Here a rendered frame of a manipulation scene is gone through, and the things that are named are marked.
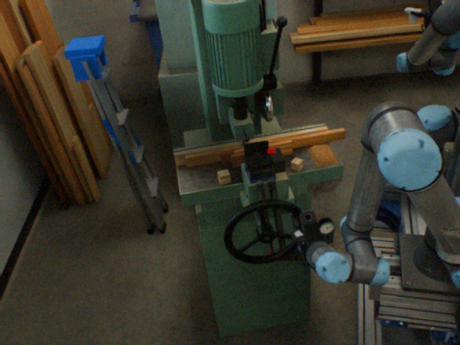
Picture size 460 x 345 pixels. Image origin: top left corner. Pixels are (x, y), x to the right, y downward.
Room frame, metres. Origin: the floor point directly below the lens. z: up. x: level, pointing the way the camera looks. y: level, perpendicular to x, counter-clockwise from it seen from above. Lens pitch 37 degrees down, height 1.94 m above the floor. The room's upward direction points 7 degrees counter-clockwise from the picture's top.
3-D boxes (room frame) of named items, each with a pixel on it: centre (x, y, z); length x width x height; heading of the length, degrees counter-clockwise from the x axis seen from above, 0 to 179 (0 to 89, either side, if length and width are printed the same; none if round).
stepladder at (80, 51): (2.14, 0.57, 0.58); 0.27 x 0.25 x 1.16; 88
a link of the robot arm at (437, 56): (1.64, -0.86, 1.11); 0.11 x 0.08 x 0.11; 88
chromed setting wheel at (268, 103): (1.60, -0.17, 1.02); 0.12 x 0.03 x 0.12; 6
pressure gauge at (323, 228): (1.28, -0.33, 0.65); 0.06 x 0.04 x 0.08; 96
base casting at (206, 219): (1.58, -0.04, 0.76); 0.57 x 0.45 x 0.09; 6
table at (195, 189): (1.36, -0.10, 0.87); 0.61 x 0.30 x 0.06; 96
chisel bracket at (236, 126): (1.48, -0.05, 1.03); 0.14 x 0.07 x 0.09; 6
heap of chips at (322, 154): (1.40, -0.34, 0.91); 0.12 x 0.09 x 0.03; 6
